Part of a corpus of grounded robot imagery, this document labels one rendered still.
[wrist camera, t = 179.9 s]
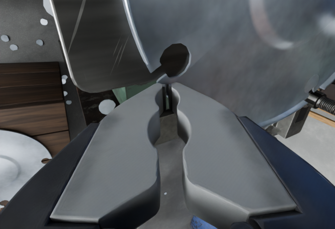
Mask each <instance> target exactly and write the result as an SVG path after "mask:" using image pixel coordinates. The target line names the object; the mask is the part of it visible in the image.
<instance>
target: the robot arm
mask: <svg viewBox="0 0 335 229"><path fill-rule="evenodd" d="M167 95H168V103H169V110H172V111H173V112H174V113H175V114H176V115H177V134H178V136H179V137H180V138H181V139H182V140H183V141H184V143H185V144H186V146H185V147H184V149H183V152H182V184H183V191H184V198H185V205H186V207H187V209H188V210H189V212H190V213H192V214H193V215H195V216H196V217H198V218H200V219H202V220H203V221H205V222H207V223H209V224H211V225H212V226H214V227H216V228H217V229H335V186H334V185H333V184H332V183H331V182H330V181H329V180H328V179H327V178H326V177H325V176H324V175H323V174H321V173H320V172H319V171H318V170H317V169H316V168H314V167H313V166H312V165H311V164H309V163H308V162H307V161H305V160H304V159H303V158H301V157H300V156H299V155H297V154H296V153H295V152H293V151H292V150H291V149H289V148H288V147H287V146H285V145H284V144H283V143H281V142H280V141H279V140H277V139H276V138H275V137H273V136H272V135H271V134H269V133H268V132H267V131H265V130H264V129H263V128H261V127H260V126H259V125H257V124H256V123H255V122H253V121H252V120H251V119H249V118H248V117H247V116H239V117H238V116H237V115H236V114H235V113H233V112H232V111H231V110H230V109H228V108H227V107H225V106H224V105H222V104H221V103H219V102H218V101H216V100H214V99H212V98H210V97H208V96H206V95H204V94H202V93H200V92H198V91H195V90H193V89H191V88H189V87H187V86H185V85H183V84H180V83H178V82H174V83H171V84H168V85H167V88H166V84H161V83H156V84H153V85H152V86H150V87H148V88H147V89H145V90H143V91H141V92H140V93H138V94H136V95H135V96H133V97H131V98H129V99H128V100H126V101H124V102H123V103H121V104H120V105H118V106H117V107H116V108H114V109H113V110H112V111H111V112H110V113H108V114H107V115H106V116H105V117H104V118H103V119H102V120H101V121H100V122H99V123H90V124H89V125H88V126H87V127H86V128H85V129H84V130H83V131H81V132H80V133H79V134H78V135H77V136H76V137H75V138H74V139H73V140H72V141H71V142H69V143H68V144H67V145H66V146H65V147H64V148H63V149H62V150H61V151H60V152H58V153H57V154H56V155H55V156H54V157H53V158H52V159H51V160H50V161H49V162H47V163H46V164H45V165H44V166H43V167H42V168H41V169H40V170H39V171H38V172H37V173H35V174H34V175H33V176H32V177H31V178H30V179H29V180H28V181H27V182H26V183H25V184H24V185H23V186H22V187H21V189H20V190H19V191H18V192H17V193H16V194H15V195H14V196H13V197H12V199H11V200H10V201H9V202H8V203H7V204H6V206H5V207H4V208H3V209H2V211H1V212H0V229H136V228H138V227H139V226H141V225H142V224H144V223H145V222H147V221H148V220H149V219H151V218H152V217H154V216H155V215H156V214H157V212H158V211H159V208H160V198H161V177H160V165H159V153H158V151H157V149H156V148H155V147H154V144H155V143H156V141H157V140H158V139H159V137H160V136H161V126H160V115H161V114H162V113H163V111H166V102H167Z"/></svg>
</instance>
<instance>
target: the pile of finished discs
mask: <svg viewBox="0 0 335 229"><path fill-rule="evenodd" d="M44 158H49V159H52V156H51V154H50V152H49V151H48V149H47V148H46V147H45V146H44V145H43V144H42V143H41V142H39V141H38V140H36V139H35V138H33V137H31V136H29V135H26V134H24V133H21V132H17V131H13V130H7V129H0V202H1V201H4V200H7V201H10V200H11V199H12V197H13V196H14V195H15V194H16V193H17V192H18V191H19V190H20V189H21V187H22V186H23V185H24V184H25V183H26V182H27V181H28V180H29V179H30V178H31V177H32V176H33V175H34V174H35V173H37V172H38V171H39V170H40V169H41V168H42V167H43V166H44V165H45V164H46V163H42V162H41V161H42V159H44Z"/></svg>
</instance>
